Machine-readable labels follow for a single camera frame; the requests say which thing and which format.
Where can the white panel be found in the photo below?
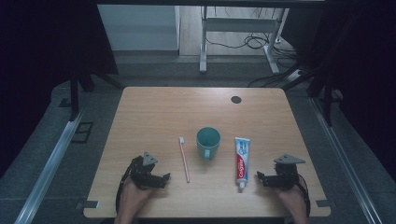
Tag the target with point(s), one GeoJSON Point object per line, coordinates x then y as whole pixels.
{"type": "Point", "coordinates": [140, 28]}

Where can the white metal desk frame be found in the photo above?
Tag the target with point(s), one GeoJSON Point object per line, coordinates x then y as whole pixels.
{"type": "Point", "coordinates": [239, 25]}

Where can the dark curtain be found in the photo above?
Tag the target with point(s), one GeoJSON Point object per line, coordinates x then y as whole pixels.
{"type": "Point", "coordinates": [364, 62]}
{"type": "Point", "coordinates": [37, 62]}

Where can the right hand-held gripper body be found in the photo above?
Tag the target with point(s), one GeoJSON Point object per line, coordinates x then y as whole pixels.
{"type": "Point", "coordinates": [288, 175]}

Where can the black metal stand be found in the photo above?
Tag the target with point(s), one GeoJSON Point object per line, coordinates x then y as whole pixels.
{"type": "Point", "coordinates": [74, 96]}
{"type": "Point", "coordinates": [327, 102]}

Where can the black round table grommet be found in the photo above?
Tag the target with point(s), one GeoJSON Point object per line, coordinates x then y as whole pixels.
{"type": "Point", "coordinates": [236, 100]}

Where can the blue and red toothpaste tube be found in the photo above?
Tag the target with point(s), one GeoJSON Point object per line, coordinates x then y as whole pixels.
{"type": "Point", "coordinates": [242, 161]}

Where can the pink and white toothbrush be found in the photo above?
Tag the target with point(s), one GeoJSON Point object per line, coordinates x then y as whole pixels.
{"type": "Point", "coordinates": [184, 161]}

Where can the teal cup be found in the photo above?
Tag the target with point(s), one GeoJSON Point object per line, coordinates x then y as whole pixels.
{"type": "Point", "coordinates": [208, 141]}

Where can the white power strip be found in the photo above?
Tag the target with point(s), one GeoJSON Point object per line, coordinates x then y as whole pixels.
{"type": "Point", "coordinates": [295, 75]}

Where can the aluminium rail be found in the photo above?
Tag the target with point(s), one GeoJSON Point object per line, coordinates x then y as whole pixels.
{"type": "Point", "coordinates": [49, 168]}
{"type": "Point", "coordinates": [342, 161]}

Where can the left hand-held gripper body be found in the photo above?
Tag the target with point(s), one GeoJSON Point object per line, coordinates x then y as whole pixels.
{"type": "Point", "coordinates": [140, 174]}

